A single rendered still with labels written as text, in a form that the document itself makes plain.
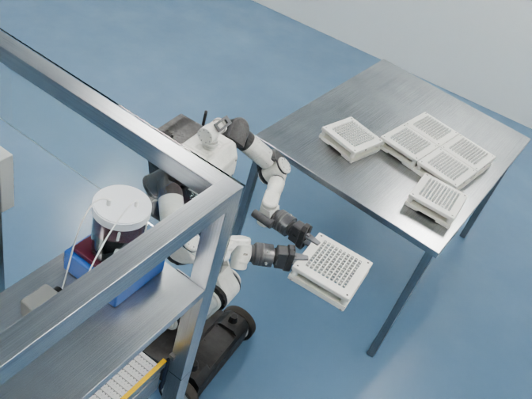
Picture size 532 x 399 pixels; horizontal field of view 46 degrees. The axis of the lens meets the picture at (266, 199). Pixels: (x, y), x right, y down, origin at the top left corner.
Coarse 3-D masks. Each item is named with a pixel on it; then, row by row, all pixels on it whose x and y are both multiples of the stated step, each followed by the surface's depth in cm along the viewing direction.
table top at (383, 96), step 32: (384, 64) 425; (352, 96) 382; (384, 96) 391; (416, 96) 402; (448, 96) 412; (288, 128) 339; (320, 128) 346; (384, 128) 362; (480, 128) 390; (288, 160) 320; (320, 160) 324; (384, 160) 338; (512, 160) 370; (352, 192) 310; (384, 192) 316; (480, 192) 337; (384, 224) 302; (416, 224) 303
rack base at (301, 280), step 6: (288, 276) 240; (294, 276) 238; (300, 276) 239; (294, 282) 239; (300, 282) 238; (306, 282) 238; (312, 282) 238; (306, 288) 238; (312, 288) 237; (318, 288) 237; (318, 294) 237; (324, 294) 235; (330, 294) 236; (330, 300) 235; (336, 300) 235; (336, 306) 235; (342, 306) 234
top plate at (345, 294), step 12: (324, 240) 251; (312, 252) 244; (336, 252) 247; (348, 252) 249; (300, 264) 237; (360, 264) 245; (312, 276) 234; (324, 276) 236; (360, 276) 240; (324, 288) 234; (336, 288) 233; (348, 288) 234; (348, 300) 230
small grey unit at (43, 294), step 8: (40, 288) 162; (48, 288) 163; (56, 288) 164; (32, 296) 160; (40, 296) 161; (48, 296) 161; (24, 304) 158; (32, 304) 158; (40, 304) 159; (24, 312) 160
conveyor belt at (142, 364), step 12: (132, 360) 210; (144, 360) 211; (120, 372) 206; (132, 372) 207; (144, 372) 208; (108, 384) 202; (120, 384) 203; (132, 384) 204; (96, 396) 198; (108, 396) 199; (120, 396) 200
